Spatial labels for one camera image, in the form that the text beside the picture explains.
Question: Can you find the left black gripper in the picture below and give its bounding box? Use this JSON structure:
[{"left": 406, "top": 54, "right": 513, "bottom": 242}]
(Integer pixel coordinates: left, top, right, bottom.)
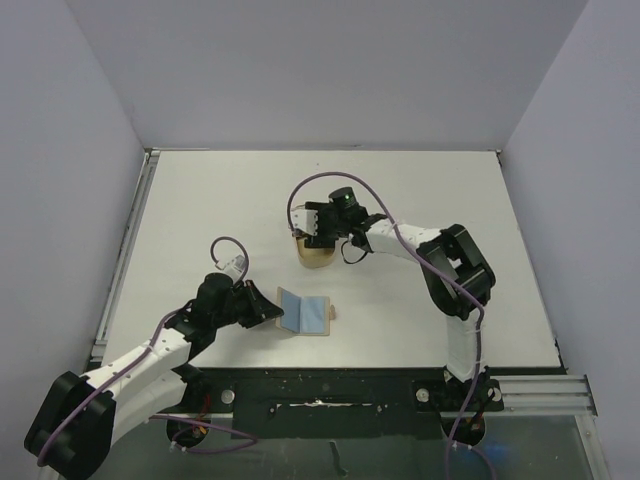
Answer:
[{"left": 213, "top": 279, "right": 283, "bottom": 328}]

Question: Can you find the beige leather card holder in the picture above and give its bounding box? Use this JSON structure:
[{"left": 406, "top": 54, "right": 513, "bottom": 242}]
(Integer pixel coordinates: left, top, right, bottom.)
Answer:
[{"left": 275, "top": 287, "right": 337, "bottom": 336}]

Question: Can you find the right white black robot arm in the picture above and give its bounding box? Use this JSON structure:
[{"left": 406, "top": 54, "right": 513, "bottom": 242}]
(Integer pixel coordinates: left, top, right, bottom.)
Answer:
[{"left": 290, "top": 187, "right": 496, "bottom": 409}]

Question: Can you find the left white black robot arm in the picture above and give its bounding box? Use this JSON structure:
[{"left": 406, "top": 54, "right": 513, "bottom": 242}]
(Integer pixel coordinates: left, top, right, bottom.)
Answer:
[{"left": 24, "top": 273, "right": 284, "bottom": 479}]

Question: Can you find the tan oval wooden tray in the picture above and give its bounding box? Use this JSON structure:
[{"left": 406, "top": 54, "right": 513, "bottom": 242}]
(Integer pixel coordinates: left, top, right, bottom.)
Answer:
[{"left": 291, "top": 228, "right": 337, "bottom": 269}]

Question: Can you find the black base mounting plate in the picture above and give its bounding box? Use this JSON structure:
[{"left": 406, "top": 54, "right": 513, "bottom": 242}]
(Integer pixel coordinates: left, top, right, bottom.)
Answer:
[{"left": 167, "top": 368, "right": 504, "bottom": 440}]

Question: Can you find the short black cable loop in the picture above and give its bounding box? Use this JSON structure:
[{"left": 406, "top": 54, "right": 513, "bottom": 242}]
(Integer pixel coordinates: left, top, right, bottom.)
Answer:
[{"left": 340, "top": 234, "right": 374, "bottom": 266}]

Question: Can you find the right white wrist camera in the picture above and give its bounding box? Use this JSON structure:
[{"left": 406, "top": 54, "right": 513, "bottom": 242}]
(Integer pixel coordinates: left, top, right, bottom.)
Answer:
[{"left": 290, "top": 207, "right": 318, "bottom": 237}]

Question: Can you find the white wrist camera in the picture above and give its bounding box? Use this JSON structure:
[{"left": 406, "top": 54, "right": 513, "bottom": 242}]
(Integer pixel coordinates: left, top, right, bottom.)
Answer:
[
  {"left": 290, "top": 207, "right": 318, "bottom": 237},
  {"left": 218, "top": 255, "right": 247, "bottom": 276}
]

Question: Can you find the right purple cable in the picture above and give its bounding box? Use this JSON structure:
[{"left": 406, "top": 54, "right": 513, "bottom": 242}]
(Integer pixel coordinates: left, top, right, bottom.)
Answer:
[{"left": 287, "top": 171, "right": 501, "bottom": 480}]

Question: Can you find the purple cable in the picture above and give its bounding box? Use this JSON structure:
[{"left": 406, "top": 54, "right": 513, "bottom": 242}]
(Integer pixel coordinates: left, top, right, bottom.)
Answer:
[
  {"left": 287, "top": 171, "right": 501, "bottom": 480},
  {"left": 37, "top": 235, "right": 259, "bottom": 456}
]

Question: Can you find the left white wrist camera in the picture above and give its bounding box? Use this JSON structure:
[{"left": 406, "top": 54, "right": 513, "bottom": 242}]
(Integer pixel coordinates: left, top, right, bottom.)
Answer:
[{"left": 218, "top": 255, "right": 247, "bottom": 276}]

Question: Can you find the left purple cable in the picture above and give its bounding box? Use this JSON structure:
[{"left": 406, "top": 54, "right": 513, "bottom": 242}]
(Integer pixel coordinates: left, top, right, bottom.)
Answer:
[{"left": 37, "top": 235, "right": 259, "bottom": 456}]

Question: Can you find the aluminium extrusion rail left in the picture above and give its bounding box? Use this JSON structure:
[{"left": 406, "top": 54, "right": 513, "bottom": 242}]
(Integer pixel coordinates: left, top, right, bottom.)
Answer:
[{"left": 94, "top": 149, "right": 160, "bottom": 348}]

